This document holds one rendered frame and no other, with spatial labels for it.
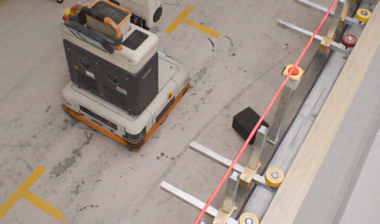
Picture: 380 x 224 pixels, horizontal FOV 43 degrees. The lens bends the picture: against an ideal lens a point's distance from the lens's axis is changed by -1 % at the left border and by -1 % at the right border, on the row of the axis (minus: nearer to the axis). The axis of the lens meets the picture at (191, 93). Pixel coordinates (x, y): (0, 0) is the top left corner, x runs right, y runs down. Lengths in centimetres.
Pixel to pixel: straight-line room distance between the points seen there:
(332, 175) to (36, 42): 366
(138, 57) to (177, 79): 65
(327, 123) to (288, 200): 47
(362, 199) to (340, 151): 14
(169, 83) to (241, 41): 94
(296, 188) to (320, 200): 173
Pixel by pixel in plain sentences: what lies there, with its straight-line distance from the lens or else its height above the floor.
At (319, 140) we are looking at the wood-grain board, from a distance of 232.
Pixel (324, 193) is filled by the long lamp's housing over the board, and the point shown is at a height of 237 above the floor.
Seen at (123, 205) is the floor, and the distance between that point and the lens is 306.
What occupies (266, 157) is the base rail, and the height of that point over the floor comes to 70.
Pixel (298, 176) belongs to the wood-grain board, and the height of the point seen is 90.
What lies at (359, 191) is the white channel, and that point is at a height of 246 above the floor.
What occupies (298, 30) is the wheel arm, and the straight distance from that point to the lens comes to 289.
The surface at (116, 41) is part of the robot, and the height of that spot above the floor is 91.
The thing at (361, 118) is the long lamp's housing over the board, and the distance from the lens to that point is 48.
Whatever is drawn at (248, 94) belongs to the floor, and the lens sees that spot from 359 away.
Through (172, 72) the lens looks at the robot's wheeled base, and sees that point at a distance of 329.
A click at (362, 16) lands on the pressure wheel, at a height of 91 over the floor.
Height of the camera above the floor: 273
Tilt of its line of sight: 50 degrees down
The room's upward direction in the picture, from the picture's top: 4 degrees clockwise
